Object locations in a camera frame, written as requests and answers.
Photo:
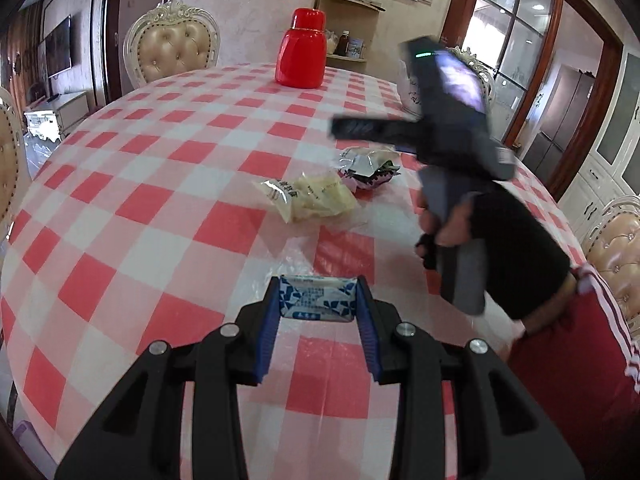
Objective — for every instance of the beige tufted chair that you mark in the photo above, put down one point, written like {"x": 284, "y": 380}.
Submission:
{"x": 171, "y": 39}
{"x": 14, "y": 176}
{"x": 612, "y": 246}

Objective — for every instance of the silver black snack packet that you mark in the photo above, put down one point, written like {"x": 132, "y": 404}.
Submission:
{"x": 367, "y": 168}

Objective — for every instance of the beige tufted chair near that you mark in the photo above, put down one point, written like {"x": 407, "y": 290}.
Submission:
{"x": 14, "y": 176}

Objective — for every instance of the red thermos jug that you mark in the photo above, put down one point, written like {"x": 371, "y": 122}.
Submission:
{"x": 301, "y": 60}

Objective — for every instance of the red checkered tablecloth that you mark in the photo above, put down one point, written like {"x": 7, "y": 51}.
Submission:
{"x": 147, "y": 223}

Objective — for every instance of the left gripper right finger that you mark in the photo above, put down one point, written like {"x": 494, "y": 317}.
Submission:
{"x": 459, "y": 399}

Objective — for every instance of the beige tufted chair middle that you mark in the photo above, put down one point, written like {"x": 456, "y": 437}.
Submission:
{"x": 171, "y": 39}

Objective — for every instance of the wall mounted television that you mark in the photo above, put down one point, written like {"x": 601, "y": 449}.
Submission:
{"x": 58, "y": 42}

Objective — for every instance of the clear bag yellow pastry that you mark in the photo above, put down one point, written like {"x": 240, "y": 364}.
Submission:
{"x": 308, "y": 196}

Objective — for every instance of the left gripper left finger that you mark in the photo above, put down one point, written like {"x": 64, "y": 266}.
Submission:
{"x": 135, "y": 433}

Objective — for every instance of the right hand black glove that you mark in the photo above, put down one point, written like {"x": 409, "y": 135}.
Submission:
{"x": 527, "y": 273}

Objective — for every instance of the beige tufted chair far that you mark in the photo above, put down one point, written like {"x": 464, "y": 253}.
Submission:
{"x": 612, "y": 246}

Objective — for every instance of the small blue white candy packet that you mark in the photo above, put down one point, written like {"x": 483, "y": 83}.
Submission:
{"x": 317, "y": 298}

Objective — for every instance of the red sleeve forearm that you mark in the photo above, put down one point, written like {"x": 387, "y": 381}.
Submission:
{"x": 583, "y": 370}

